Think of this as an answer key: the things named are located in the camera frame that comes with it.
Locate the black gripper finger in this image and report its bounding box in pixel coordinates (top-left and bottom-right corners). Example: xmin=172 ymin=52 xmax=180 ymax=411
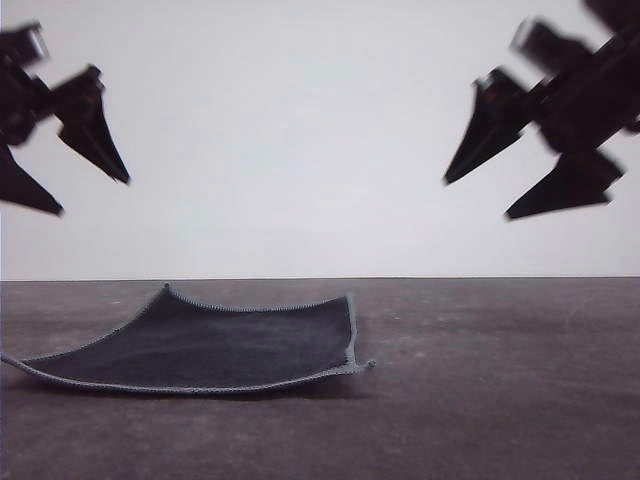
xmin=0 ymin=143 xmax=65 ymax=219
xmin=442 ymin=67 xmax=546 ymax=186
xmin=49 ymin=64 xmax=132 ymax=186
xmin=503 ymin=147 xmax=626 ymax=221

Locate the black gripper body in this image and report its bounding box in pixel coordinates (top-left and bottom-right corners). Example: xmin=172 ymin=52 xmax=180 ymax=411
xmin=529 ymin=19 xmax=640 ymax=154
xmin=0 ymin=47 xmax=69 ymax=149

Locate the purple towel with grey hem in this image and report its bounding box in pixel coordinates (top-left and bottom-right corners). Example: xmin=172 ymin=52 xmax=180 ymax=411
xmin=0 ymin=282 xmax=378 ymax=398

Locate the grey table cloth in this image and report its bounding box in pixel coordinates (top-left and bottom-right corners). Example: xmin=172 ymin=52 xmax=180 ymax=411
xmin=0 ymin=277 xmax=640 ymax=480

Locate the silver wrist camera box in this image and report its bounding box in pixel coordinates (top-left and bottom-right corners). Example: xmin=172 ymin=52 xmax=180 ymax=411
xmin=510 ymin=18 xmax=599 ymax=69
xmin=0 ymin=20 xmax=54 ymax=64

